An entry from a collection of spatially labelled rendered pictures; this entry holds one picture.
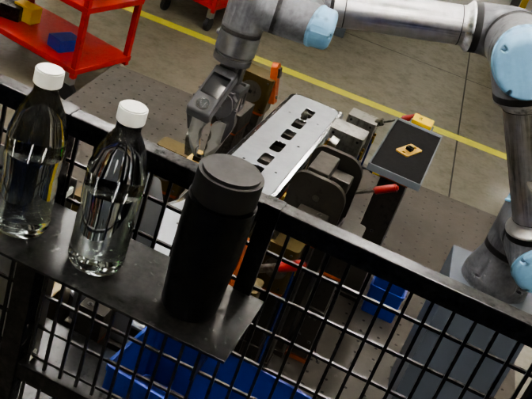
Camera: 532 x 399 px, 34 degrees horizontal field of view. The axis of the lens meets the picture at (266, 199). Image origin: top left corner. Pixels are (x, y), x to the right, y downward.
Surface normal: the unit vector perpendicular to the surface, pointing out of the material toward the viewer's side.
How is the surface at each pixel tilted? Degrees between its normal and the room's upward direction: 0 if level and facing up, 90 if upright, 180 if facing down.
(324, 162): 0
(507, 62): 83
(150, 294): 0
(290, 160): 0
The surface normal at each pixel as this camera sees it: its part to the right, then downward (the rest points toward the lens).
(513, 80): -0.10, 0.36
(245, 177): 0.29, -0.83
